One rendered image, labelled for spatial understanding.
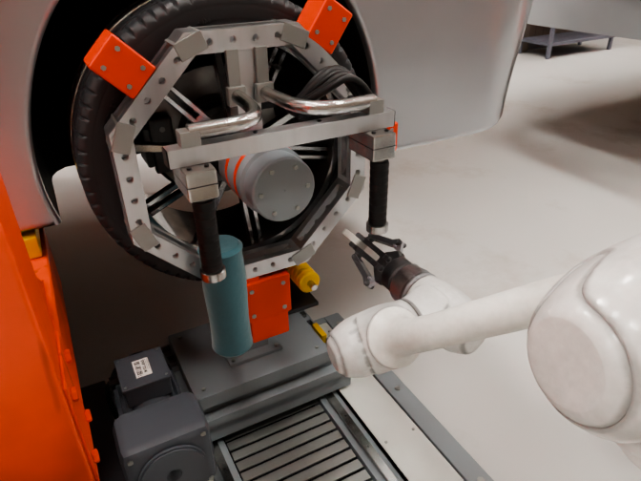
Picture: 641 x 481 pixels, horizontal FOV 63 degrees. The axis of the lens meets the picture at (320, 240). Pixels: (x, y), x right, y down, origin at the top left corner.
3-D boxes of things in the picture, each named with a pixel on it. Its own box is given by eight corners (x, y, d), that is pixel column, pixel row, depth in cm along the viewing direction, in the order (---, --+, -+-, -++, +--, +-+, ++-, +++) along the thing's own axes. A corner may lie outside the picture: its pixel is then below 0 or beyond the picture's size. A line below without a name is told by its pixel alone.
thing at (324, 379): (299, 321, 187) (297, 299, 182) (350, 386, 159) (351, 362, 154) (156, 369, 167) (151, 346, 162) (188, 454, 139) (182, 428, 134)
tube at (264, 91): (332, 91, 111) (332, 37, 106) (383, 113, 96) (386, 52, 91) (255, 103, 104) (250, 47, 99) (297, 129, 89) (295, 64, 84)
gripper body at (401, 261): (403, 303, 112) (378, 282, 119) (427, 272, 111) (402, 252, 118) (382, 290, 107) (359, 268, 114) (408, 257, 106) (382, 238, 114)
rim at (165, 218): (148, -24, 113) (72, 187, 125) (175, -18, 95) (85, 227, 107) (327, 73, 143) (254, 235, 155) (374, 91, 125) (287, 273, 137)
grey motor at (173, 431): (181, 404, 154) (161, 308, 137) (229, 525, 122) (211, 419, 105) (117, 428, 147) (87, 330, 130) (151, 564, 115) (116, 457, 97)
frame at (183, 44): (351, 235, 139) (353, 11, 112) (364, 246, 134) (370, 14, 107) (140, 295, 117) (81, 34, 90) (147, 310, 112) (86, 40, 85)
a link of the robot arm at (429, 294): (445, 264, 104) (390, 285, 99) (503, 305, 92) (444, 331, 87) (442, 307, 109) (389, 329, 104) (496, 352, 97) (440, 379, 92)
